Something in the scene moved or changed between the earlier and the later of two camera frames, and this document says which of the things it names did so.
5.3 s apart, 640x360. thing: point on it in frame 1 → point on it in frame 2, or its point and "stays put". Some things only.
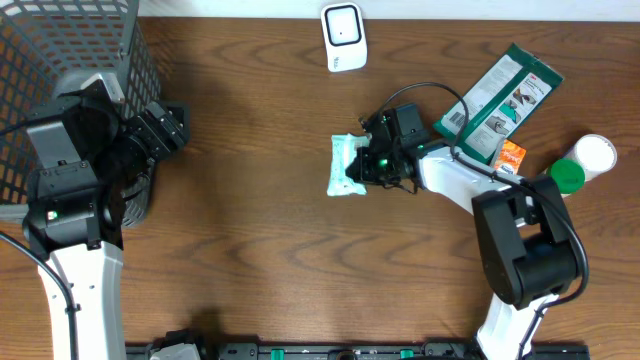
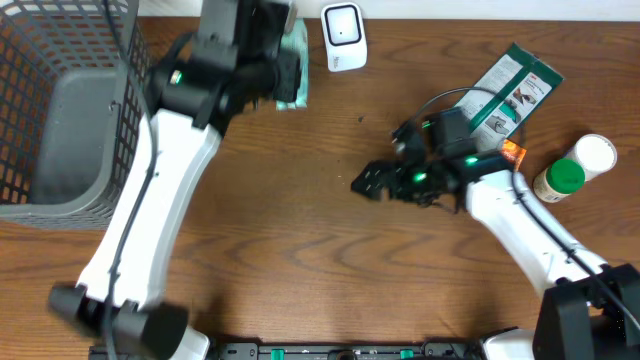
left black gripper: [172, 138] → [290, 66]
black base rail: [352, 350] stays put
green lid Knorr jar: [569, 174] stays put
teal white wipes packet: [344, 148] → [298, 42]
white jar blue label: [595, 153] stays put
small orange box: [510, 157] stays put
